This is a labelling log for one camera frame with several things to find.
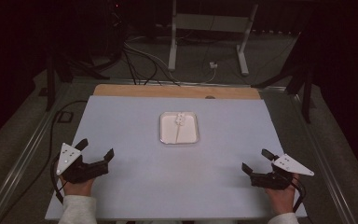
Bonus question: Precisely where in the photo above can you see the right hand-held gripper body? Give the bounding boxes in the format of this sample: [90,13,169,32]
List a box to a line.
[249,153,315,191]

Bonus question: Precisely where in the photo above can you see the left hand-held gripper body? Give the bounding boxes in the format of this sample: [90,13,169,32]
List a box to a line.
[55,142,110,185]

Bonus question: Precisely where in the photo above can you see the person's left hand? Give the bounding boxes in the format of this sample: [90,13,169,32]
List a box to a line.
[59,175,96,198]

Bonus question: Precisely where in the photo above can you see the person's right hand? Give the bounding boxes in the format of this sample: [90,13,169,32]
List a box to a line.
[265,173,301,216]

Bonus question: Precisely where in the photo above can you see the black square floor plate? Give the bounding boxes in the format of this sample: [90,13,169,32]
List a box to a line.
[56,110,75,123]

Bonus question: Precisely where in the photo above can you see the pale blue table mat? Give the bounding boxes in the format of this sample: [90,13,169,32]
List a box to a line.
[44,94,308,221]

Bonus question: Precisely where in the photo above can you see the white rectangular tray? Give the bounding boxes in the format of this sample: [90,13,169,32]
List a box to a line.
[158,111,200,146]

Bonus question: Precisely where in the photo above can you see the black stand legs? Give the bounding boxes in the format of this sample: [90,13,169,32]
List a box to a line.
[45,52,111,112]
[251,46,314,124]

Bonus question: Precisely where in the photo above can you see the white metal stand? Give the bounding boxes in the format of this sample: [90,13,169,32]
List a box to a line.
[167,0,260,77]

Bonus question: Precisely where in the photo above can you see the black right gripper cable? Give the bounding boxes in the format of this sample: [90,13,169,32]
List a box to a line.
[290,181,308,215]

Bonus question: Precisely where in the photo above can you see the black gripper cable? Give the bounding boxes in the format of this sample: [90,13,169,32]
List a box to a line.
[290,181,308,215]
[49,156,68,205]

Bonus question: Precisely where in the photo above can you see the long black floor cable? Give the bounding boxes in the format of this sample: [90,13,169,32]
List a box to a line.
[0,100,89,223]

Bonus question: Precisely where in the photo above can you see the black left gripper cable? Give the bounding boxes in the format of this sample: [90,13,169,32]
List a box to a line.
[49,156,68,205]

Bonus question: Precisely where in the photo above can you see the aluminium floor rail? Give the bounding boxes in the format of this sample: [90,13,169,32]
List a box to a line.
[287,90,358,224]
[0,83,73,224]

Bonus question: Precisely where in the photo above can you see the bundle of black floor cables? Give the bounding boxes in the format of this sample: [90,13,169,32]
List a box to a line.
[121,41,181,87]

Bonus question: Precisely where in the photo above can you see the white floor cable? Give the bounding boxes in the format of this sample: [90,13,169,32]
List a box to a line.
[123,40,218,85]

